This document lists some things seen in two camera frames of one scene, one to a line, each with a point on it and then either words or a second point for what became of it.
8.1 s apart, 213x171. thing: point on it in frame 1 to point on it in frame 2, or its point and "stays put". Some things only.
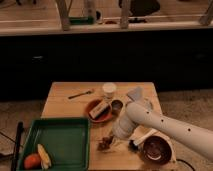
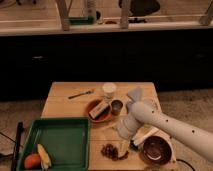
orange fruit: [32, 161] stays put
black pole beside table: [17, 146] stays put
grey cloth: [136, 94] stays put
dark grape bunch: [105, 143] to [110, 151]
